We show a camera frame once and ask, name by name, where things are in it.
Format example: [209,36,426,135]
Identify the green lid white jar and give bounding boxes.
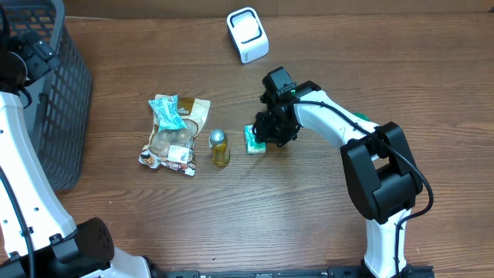
[354,112,370,121]

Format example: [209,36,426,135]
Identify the grey plastic mesh basket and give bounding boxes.
[1,0,93,192]

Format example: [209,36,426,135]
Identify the white barcode scanner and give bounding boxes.
[226,7,269,64]

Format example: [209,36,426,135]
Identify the brown snack bag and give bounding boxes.
[138,94,211,176]

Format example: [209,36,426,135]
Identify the teal tissue pack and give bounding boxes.
[244,125,266,154]

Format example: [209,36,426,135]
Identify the teal snack packet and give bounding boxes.
[148,95,187,131]

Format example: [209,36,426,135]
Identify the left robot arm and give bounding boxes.
[1,13,164,277]

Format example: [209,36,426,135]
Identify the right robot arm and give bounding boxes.
[253,67,434,277]

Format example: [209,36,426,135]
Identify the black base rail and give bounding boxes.
[154,265,437,278]

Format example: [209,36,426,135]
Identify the yellow liquid bottle silver cap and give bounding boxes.
[208,129,230,167]

